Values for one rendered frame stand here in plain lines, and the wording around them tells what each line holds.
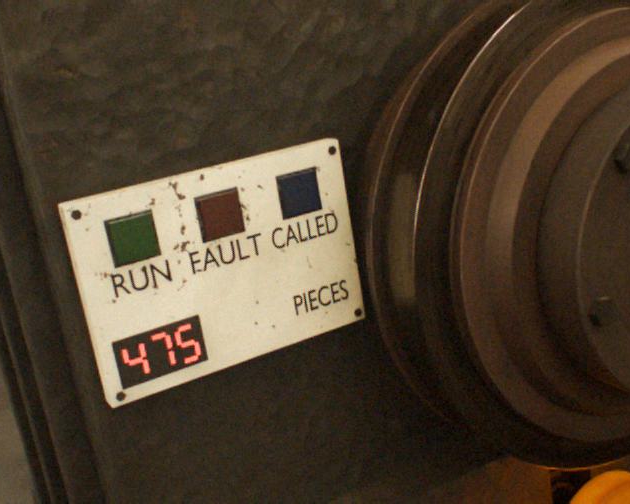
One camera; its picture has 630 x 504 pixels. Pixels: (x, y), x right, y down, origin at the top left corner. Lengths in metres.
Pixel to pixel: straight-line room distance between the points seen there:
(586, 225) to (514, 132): 0.10
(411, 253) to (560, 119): 0.16
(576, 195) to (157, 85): 0.36
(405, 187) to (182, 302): 0.22
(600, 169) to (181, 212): 0.34
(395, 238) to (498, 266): 0.09
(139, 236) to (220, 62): 0.17
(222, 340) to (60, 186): 0.20
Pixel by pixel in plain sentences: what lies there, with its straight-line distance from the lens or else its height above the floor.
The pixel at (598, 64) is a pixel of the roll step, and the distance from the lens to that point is 0.76.
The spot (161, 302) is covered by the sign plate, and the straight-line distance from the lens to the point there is 0.74.
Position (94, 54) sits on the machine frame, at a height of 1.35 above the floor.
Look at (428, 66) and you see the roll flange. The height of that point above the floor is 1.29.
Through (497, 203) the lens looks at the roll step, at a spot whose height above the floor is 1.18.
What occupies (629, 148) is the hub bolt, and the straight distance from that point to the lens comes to 0.70.
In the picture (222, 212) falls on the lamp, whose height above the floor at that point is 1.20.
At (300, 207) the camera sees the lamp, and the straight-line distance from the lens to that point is 0.77.
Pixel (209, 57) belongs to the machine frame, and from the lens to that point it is 0.76.
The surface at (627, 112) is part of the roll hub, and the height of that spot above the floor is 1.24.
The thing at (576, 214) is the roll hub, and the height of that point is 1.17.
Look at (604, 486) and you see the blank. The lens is 0.98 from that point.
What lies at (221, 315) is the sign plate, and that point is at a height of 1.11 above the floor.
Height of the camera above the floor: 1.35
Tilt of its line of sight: 15 degrees down
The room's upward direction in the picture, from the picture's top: 10 degrees counter-clockwise
